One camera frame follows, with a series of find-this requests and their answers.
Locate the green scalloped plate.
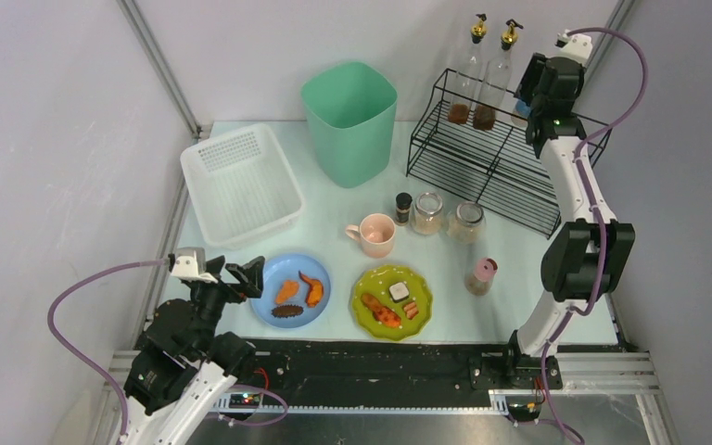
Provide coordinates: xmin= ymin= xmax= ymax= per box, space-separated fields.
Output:
xmin=351 ymin=264 xmax=434 ymax=342

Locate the pink ceramic mug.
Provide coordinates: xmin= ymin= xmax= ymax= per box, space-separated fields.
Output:
xmin=345 ymin=213 xmax=396 ymax=259

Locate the black wire two-tier rack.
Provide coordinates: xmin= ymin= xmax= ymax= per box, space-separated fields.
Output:
xmin=405 ymin=68 xmax=614 ymax=239

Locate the aluminium frame post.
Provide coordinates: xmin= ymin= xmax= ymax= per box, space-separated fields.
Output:
xmin=116 ymin=0 xmax=202 ymax=140
xmin=583 ymin=0 xmax=640 ymax=69

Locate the open glass jar left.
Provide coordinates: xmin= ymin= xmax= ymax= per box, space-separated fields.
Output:
xmin=412 ymin=192 xmax=443 ymax=235

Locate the glass oil bottle gold spout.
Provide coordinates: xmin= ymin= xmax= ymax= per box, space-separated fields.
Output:
xmin=447 ymin=13 xmax=487 ymax=124

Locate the orange grilled fish toy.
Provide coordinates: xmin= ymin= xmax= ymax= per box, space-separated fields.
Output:
xmin=360 ymin=293 xmax=401 ymax=328

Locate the pink-lid spice shaker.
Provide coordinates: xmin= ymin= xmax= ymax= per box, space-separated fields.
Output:
xmin=464 ymin=258 xmax=498 ymax=297

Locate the dark brown sea cucumber toy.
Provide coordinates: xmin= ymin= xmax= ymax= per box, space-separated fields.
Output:
xmin=271 ymin=304 xmax=304 ymax=319

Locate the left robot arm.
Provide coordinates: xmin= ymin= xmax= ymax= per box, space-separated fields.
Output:
xmin=118 ymin=248 xmax=265 ymax=444

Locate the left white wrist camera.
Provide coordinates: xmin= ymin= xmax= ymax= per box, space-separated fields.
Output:
xmin=169 ymin=247 xmax=210 ymax=282

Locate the black white sushi cube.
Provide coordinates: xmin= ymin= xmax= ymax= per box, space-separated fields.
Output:
xmin=388 ymin=282 xmax=410 ymax=303

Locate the orange fried food piece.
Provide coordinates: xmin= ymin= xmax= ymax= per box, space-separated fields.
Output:
xmin=274 ymin=280 xmax=300 ymax=306

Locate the pink bacon strips toy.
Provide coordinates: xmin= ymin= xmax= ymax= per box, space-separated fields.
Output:
xmin=402 ymin=301 xmax=420 ymax=320

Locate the green plastic waste bin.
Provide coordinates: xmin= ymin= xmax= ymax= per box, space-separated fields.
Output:
xmin=300 ymin=61 xmax=398 ymax=188

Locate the clear bottle blue label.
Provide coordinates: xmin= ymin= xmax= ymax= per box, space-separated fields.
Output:
xmin=511 ymin=99 xmax=530 ymax=128

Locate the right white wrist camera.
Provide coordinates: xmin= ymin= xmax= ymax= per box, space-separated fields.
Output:
xmin=555 ymin=30 xmax=593 ymax=67

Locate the left aluminium frame post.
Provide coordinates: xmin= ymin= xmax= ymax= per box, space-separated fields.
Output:
xmin=116 ymin=0 xmax=202 ymax=140

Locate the white plastic perforated basket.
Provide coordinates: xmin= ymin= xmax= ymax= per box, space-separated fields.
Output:
xmin=180 ymin=123 xmax=306 ymax=249

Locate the open glass jar right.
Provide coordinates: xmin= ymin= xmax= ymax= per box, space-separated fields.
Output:
xmin=446 ymin=201 xmax=485 ymax=245

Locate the small black-lid spice jar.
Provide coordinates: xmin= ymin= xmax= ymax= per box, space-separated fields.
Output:
xmin=395 ymin=192 xmax=413 ymax=226

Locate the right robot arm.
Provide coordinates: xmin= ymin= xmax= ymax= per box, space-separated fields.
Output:
xmin=503 ymin=54 xmax=636 ymax=384

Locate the blue round plate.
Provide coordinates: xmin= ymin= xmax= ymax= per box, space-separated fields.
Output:
xmin=251 ymin=253 xmax=332 ymax=329

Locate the right aluminium frame post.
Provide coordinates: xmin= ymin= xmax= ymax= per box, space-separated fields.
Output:
xmin=583 ymin=0 xmax=640 ymax=69

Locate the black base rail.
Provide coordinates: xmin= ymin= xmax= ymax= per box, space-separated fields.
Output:
xmin=251 ymin=338 xmax=563 ymax=409

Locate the orange chicken wing toy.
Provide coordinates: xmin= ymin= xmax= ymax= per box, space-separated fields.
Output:
xmin=299 ymin=272 xmax=324 ymax=309

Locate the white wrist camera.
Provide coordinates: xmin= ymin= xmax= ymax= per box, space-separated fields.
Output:
xmin=169 ymin=247 xmax=210 ymax=282
xmin=555 ymin=30 xmax=593 ymax=67

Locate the open glass jar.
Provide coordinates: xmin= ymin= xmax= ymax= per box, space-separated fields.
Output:
xmin=412 ymin=192 xmax=443 ymax=235
xmin=446 ymin=201 xmax=485 ymax=245

